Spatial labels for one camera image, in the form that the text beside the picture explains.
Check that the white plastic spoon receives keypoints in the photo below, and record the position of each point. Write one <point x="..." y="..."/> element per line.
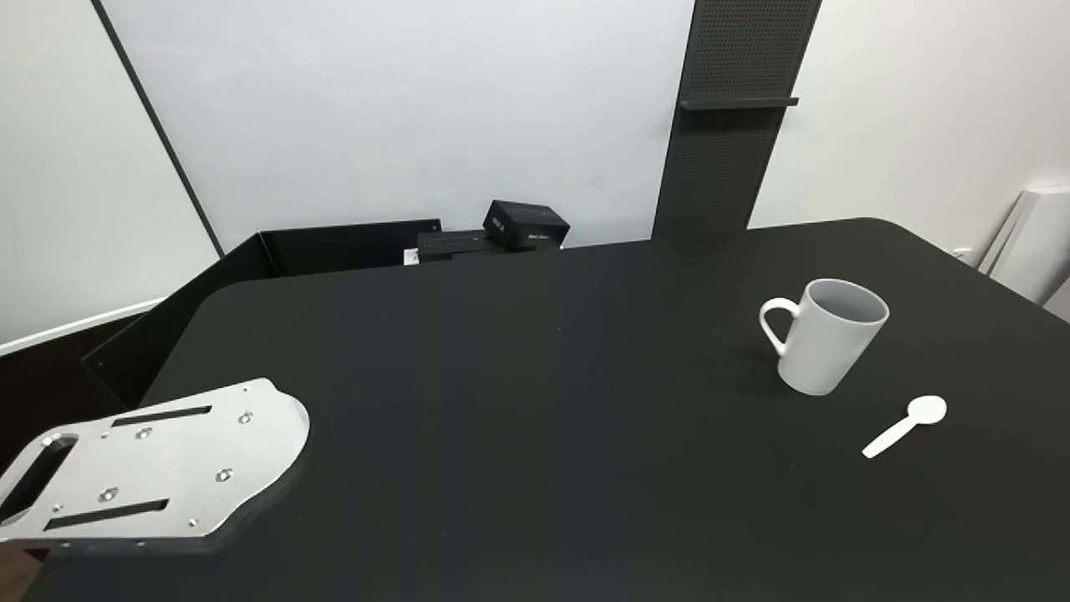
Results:
<point x="923" y="412"/>

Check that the white ceramic mug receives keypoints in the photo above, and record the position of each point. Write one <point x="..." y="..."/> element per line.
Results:
<point x="830" y="338"/>

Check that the small black box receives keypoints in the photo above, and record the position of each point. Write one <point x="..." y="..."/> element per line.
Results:
<point x="527" y="223"/>

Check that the small white tag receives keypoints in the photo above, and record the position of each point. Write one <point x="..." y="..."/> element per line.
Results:
<point x="408" y="254"/>

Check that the white board panel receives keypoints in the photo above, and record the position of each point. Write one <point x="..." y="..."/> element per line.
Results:
<point x="421" y="101"/>

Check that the black vertical pillar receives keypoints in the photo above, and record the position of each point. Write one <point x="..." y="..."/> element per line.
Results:
<point x="722" y="136"/>

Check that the silver metal mounting plate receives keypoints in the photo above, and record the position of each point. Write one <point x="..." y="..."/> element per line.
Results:
<point x="169" y="463"/>

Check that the white leaning panel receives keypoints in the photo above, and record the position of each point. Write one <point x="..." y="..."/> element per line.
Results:
<point x="1039" y="237"/>

